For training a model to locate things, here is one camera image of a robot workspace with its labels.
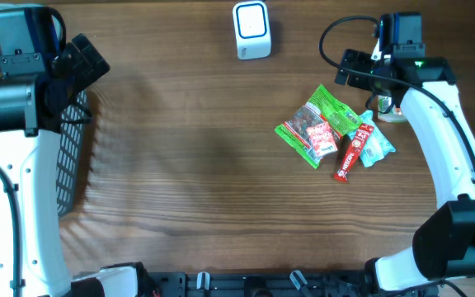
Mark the red Nescafe coffee stick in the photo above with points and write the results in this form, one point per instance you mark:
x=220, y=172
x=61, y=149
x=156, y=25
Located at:
x=353, y=152

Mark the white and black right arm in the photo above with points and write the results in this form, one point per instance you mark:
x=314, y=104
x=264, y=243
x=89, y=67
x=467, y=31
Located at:
x=424, y=89

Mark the small orange juice carton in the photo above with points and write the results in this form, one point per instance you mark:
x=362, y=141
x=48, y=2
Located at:
x=322, y=139

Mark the green gummy candy bag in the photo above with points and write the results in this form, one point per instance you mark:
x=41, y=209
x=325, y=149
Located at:
x=321, y=107

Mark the white chicken cup noodles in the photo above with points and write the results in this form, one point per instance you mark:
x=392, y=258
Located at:
x=388, y=112

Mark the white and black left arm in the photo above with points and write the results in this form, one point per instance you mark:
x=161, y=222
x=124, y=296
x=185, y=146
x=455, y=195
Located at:
x=42, y=73

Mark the white cube barcode scanner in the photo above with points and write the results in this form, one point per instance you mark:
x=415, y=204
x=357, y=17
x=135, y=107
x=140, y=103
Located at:
x=252, y=30

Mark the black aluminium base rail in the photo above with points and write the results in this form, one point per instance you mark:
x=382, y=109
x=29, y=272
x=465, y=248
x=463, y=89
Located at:
x=331, y=284

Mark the light teal packet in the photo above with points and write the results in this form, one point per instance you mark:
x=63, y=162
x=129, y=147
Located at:
x=377, y=147

